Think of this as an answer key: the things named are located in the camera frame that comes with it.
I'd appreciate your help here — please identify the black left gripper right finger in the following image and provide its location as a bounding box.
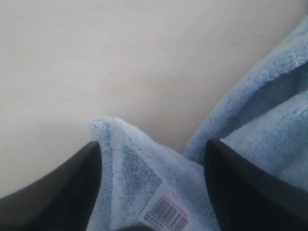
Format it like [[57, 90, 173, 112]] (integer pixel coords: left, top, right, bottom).
[[204, 140, 308, 231]]

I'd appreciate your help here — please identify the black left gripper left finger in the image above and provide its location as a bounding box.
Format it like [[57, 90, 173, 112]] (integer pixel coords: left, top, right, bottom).
[[0, 141, 102, 231]]

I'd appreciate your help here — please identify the light blue fluffy towel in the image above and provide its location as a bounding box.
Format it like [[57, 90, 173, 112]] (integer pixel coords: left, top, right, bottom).
[[87, 18, 308, 231]]

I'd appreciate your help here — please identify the white barcode label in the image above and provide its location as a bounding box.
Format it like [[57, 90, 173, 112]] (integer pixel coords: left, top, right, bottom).
[[138, 183, 190, 231]]

